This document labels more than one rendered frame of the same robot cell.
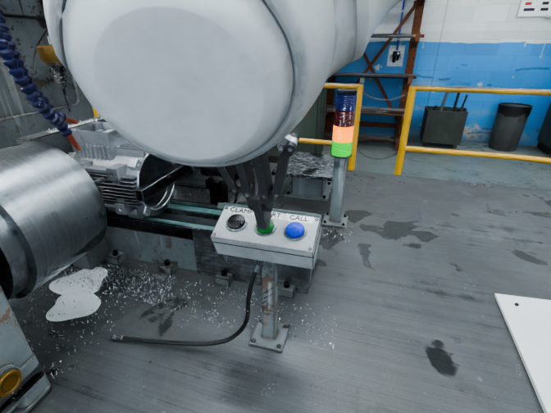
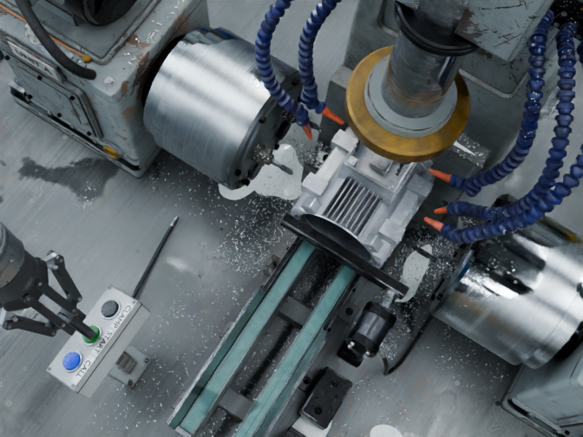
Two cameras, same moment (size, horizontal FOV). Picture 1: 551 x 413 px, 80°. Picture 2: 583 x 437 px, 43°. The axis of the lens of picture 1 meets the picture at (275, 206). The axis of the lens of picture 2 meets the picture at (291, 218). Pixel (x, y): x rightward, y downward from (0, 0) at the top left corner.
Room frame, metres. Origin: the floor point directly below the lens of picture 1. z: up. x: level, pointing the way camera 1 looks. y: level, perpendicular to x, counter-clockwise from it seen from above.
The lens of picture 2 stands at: (0.77, -0.11, 2.26)
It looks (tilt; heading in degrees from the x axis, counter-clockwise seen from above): 71 degrees down; 98
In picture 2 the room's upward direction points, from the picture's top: 9 degrees clockwise
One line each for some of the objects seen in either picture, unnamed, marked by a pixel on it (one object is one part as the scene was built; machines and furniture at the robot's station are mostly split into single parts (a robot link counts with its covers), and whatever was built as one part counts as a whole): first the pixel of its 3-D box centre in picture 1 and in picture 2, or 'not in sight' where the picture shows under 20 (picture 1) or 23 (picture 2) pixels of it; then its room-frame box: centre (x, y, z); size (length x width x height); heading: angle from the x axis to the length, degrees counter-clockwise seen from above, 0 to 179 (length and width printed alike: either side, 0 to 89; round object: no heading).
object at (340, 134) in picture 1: (343, 133); not in sight; (0.97, -0.20, 1.10); 0.06 x 0.06 x 0.04
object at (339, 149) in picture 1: (341, 147); not in sight; (0.97, -0.20, 1.05); 0.06 x 0.06 x 0.04
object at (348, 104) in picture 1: (345, 101); not in sight; (0.97, -0.20, 1.19); 0.06 x 0.06 x 0.04
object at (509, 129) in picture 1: (507, 127); not in sight; (4.59, -3.24, 0.30); 0.39 x 0.39 x 0.60
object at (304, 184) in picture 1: (310, 177); not in sight; (1.22, -0.14, 0.86); 0.27 x 0.24 x 0.12; 164
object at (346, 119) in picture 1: (344, 117); not in sight; (0.97, -0.20, 1.14); 0.06 x 0.06 x 0.04
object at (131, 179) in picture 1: (125, 176); (363, 196); (0.82, 0.40, 1.01); 0.20 x 0.19 x 0.19; 74
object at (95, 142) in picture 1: (105, 140); (383, 159); (0.83, 0.44, 1.11); 0.12 x 0.11 x 0.07; 74
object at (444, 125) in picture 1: (444, 116); not in sight; (4.77, -2.42, 0.41); 0.52 x 0.47 x 0.82; 73
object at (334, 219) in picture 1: (340, 161); not in sight; (0.97, -0.20, 1.01); 0.08 x 0.08 x 0.42; 74
